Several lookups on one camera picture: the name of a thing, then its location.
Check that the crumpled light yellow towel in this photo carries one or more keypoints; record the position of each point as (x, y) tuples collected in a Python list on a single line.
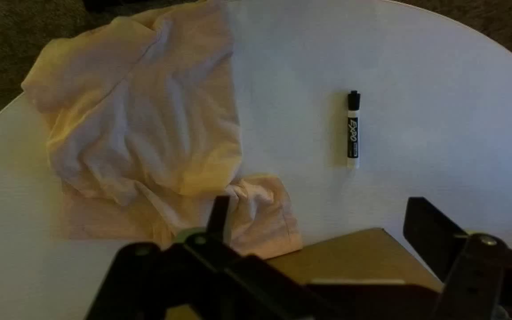
[(149, 120)]

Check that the black and white marker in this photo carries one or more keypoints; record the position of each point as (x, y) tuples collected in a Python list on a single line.
[(353, 130)]

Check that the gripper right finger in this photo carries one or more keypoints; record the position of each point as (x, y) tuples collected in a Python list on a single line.
[(469, 262)]

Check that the brown cardboard box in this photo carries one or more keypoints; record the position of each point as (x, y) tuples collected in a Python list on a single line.
[(362, 258)]

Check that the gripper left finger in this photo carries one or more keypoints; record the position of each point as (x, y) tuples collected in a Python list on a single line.
[(202, 266)]

